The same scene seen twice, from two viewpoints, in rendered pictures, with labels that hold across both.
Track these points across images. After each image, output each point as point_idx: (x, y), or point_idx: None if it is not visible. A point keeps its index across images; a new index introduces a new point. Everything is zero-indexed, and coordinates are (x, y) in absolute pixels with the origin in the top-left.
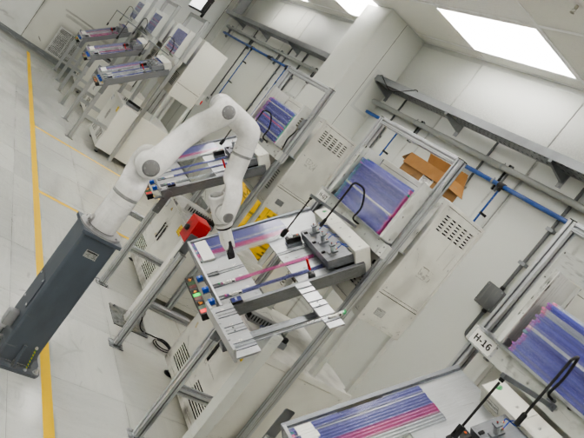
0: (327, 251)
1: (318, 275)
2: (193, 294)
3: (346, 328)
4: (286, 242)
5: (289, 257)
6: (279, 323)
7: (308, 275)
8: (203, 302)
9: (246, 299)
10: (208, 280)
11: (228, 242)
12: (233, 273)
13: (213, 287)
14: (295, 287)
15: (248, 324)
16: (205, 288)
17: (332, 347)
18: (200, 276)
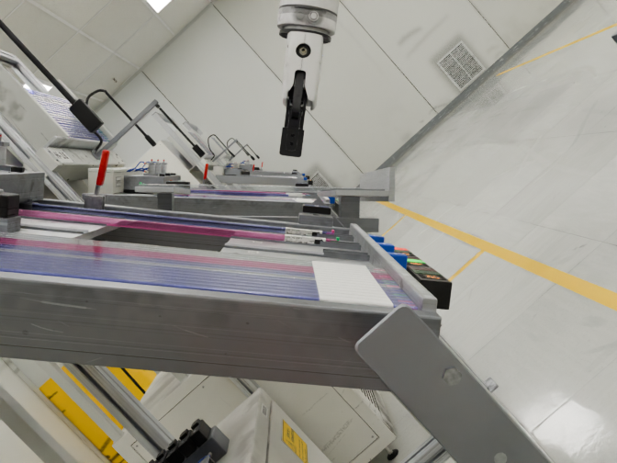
0: (11, 165)
1: (83, 203)
2: (422, 262)
3: (5, 393)
4: (12, 217)
5: (66, 225)
6: (252, 216)
7: (100, 205)
8: (394, 252)
9: (287, 222)
10: (369, 238)
11: (304, 80)
12: (275, 247)
13: (359, 232)
14: (173, 192)
15: (237, 458)
16: (382, 242)
17: (53, 438)
18: (392, 253)
